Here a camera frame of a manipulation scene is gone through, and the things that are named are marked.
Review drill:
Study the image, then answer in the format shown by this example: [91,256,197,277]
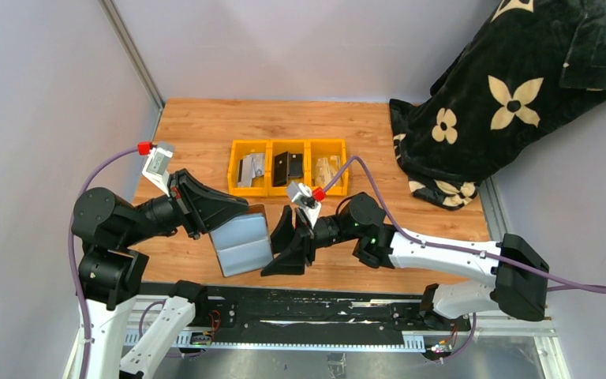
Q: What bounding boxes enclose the black card in tray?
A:
[272,152,305,187]

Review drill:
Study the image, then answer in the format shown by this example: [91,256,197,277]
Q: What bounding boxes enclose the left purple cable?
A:
[67,141,153,379]

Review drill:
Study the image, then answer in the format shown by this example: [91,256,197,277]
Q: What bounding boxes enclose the brown leather card holder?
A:
[209,205,273,277]

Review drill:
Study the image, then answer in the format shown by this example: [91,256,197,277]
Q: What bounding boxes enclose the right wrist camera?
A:
[286,182,322,228]

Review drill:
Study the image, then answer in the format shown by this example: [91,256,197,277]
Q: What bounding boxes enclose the black floral blanket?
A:
[388,1,606,211]

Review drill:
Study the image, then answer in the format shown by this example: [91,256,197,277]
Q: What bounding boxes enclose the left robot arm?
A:
[71,169,249,378]

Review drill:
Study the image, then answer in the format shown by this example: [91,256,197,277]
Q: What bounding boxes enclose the yellow compartment tray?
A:
[226,139,349,197]

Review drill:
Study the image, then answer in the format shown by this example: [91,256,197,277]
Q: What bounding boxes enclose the silver card in tray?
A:
[237,152,265,188]

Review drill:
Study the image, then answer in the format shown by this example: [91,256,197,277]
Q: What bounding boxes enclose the gold credit card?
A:
[313,156,342,187]

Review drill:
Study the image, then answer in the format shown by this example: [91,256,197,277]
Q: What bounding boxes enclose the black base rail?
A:
[173,286,471,354]

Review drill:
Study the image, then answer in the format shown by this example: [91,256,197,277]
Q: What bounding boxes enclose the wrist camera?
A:
[137,141,174,195]
[286,182,322,228]

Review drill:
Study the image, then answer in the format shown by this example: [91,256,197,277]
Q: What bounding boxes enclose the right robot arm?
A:
[260,193,549,321]

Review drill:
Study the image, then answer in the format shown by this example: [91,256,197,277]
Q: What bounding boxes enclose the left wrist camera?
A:
[137,141,174,195]

